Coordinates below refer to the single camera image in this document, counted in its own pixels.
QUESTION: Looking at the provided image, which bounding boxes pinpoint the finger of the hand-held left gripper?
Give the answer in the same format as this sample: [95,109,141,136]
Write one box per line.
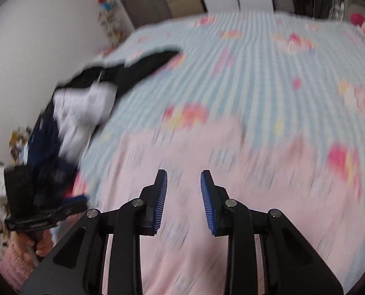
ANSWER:
[57,194,89,220]

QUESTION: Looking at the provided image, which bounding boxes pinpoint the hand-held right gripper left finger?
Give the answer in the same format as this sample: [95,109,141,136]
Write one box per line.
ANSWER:
[21,170,168,295]

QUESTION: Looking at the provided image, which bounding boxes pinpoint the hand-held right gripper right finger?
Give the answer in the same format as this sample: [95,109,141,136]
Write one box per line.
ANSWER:
[200,170,344,295]

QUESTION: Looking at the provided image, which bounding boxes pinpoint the pink printed pajama pants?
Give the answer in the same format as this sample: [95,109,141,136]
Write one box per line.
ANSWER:
[78,123,365,295]

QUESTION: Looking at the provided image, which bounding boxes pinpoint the person's left hand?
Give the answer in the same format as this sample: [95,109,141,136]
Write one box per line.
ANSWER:
[34,230,53,258]

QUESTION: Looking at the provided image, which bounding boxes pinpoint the navy blue garment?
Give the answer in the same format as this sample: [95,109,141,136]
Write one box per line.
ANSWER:
[25,107,82,198]

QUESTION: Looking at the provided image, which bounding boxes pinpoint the black garment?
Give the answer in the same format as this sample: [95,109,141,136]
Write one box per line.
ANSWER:
[58,49,182,99]

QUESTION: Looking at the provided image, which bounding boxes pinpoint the blue checkered cartoon bedsheet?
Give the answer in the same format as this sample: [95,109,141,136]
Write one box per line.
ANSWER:
[78,11,365,209]

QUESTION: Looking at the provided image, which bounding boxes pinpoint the colourful wall stickers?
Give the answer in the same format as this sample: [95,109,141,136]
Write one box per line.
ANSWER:
[10,126,33,164]

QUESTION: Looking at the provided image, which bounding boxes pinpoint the colourful wall decoration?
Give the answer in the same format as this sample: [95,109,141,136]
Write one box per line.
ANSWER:
[98,0,119,11]

